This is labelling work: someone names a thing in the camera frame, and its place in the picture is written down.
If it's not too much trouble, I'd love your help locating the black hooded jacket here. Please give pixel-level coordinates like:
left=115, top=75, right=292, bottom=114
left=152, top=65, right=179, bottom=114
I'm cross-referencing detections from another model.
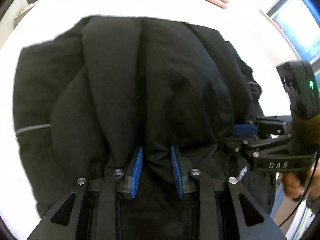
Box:
left=12, top=15, right=276, bottom=240

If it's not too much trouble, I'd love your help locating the person right hand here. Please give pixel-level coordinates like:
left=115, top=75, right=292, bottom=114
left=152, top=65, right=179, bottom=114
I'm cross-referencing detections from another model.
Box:
left=282, top=114, right=319, bottom=200

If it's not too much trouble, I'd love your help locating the bed with floral sheet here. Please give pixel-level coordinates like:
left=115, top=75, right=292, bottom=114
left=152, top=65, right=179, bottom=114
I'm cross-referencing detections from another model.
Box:
left=1, top=0, right=298, bottom=239

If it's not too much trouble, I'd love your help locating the dark framed window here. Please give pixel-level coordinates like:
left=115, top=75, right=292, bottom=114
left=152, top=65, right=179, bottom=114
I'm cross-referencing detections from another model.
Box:
left=267, top=0, right=319, bottom=63

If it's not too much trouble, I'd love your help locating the grey nightstand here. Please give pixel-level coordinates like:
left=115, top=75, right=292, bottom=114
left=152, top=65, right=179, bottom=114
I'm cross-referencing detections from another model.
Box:
left=14, top=0, right=39, bottom=27

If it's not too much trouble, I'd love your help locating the black cable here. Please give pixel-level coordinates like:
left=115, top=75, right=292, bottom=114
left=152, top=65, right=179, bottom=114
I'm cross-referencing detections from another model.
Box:
left=278, top=149, right=320, bottom=228

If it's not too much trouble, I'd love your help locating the black camera box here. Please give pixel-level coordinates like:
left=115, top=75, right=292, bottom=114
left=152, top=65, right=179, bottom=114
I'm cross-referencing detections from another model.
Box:
left=277, top=61, right=319, bottom=120

